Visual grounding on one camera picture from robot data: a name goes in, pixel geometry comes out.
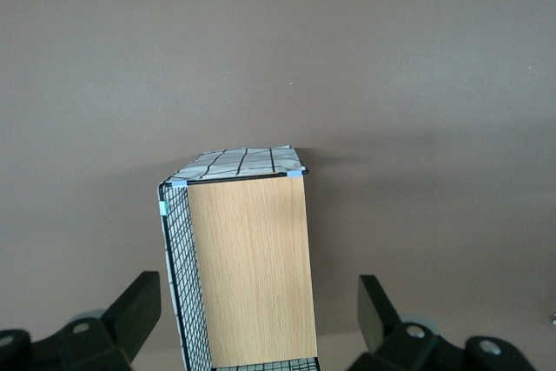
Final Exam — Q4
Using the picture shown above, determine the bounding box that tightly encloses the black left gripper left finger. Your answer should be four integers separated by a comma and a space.
0, 270, 162, 371

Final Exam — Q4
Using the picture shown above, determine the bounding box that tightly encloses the brown table mat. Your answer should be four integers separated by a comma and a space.
0, 0, 556, 371

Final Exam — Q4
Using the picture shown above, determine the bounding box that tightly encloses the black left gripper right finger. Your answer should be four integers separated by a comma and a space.
347, 274, 539, 371

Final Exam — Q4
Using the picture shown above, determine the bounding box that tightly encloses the wire basket with wooden boards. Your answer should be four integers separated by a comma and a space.
155, 143, 323, 371

